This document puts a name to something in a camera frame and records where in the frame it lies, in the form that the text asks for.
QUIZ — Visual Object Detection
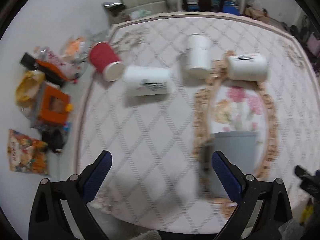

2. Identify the grey plastic mug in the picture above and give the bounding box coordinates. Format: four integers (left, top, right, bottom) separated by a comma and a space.
200, 131, 257, 198

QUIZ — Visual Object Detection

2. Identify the white paper cup lying left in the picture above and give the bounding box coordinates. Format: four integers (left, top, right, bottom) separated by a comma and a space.
123, 66, 173, 96

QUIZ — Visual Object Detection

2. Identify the white paper cup lying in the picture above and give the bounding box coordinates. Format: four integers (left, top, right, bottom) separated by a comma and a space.
123, 66, 173, 96
226, 53, 268, 82

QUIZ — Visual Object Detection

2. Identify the red paper cup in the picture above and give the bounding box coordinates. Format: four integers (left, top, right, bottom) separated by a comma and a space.
88, 42, 125, 82

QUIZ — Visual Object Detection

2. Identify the white paper cup lying right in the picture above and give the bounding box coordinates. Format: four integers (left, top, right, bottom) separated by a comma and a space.
226, 53, 268, 82

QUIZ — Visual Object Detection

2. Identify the white paper cup upside down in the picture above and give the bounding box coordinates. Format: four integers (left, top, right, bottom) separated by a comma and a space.
185, 34, 212, 79

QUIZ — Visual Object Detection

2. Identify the colourful snack bag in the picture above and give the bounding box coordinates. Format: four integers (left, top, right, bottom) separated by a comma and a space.
7, 129, 48, 175

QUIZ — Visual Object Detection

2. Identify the orange cardboard box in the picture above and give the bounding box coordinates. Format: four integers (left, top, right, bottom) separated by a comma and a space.
32, 82, 73, 127

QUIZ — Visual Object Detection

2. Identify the yellow plastic bag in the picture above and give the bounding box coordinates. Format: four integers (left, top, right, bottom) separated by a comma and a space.
15, 70, 46, 109

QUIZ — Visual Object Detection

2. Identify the orange snack packet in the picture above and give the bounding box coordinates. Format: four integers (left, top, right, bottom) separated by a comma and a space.
62, 36, 87, 61

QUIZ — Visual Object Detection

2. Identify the black long box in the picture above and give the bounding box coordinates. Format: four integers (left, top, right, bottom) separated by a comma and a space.
20, 53, 69, 87

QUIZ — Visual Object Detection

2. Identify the silver patterned gift bag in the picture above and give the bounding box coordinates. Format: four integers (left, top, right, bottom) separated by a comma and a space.
102, 2, 131, 26

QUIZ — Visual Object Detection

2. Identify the pink suitcase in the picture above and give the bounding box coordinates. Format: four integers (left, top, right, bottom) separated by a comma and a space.
307, 33, 320, 56

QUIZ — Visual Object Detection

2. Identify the cardboard box red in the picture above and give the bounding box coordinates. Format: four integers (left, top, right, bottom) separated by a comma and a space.
245, 7, 269, 23

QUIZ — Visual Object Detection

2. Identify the blue weight bench pad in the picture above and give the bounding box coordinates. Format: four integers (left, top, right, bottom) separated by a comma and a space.
222, 4, 240, 16

